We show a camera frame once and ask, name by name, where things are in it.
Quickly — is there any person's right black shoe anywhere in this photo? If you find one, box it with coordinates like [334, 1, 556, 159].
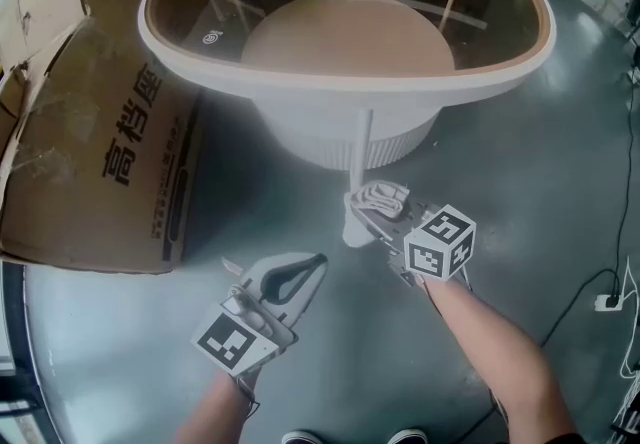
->
[386, 427, 430, 444]

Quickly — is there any white power strip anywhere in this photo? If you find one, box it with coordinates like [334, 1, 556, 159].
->
[593, 292, 627, 313]

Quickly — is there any person's left black shoe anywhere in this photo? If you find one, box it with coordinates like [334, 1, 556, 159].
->
[281, 428, 327, 444]

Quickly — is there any black door frame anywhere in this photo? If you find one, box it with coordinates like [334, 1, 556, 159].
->
[0, 256, 69, 444]

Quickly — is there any beige cloth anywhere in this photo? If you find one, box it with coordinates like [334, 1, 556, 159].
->
[341, 178, 413, 248]

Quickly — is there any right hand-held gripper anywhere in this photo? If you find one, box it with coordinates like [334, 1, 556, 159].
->
[348, 186, 476, 288]

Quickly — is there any white cable bundle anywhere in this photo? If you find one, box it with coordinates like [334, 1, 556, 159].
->
[607, 255, 640, 444]

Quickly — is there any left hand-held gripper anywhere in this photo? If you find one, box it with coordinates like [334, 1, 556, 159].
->
[189, 252, 330, 377]

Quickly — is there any person's left forearm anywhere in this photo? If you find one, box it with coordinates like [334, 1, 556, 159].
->
[173, 365, 262, 444]

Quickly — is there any person's black shirt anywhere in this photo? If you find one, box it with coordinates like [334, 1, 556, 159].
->
[517, 430, 594, 444]

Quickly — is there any round white glass-top table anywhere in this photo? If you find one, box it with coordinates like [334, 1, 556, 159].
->
[137, 0, 558, 193]

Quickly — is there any person's black shoe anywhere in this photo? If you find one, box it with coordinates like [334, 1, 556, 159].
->
[281, 428, 327, 444]
[386, 427, 430, 444]

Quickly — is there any long black power cable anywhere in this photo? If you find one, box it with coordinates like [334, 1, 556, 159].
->
[612, 66, 640, 296]

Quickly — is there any black wrist cord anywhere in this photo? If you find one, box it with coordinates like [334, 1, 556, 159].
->
[233, 371, 262, 421]

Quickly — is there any person's right forearm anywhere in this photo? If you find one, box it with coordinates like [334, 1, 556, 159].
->
[423, 275, 580, 444]

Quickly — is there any large printed cardboard box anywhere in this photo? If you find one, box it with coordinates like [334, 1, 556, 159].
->
[0, 0, 204, 277]

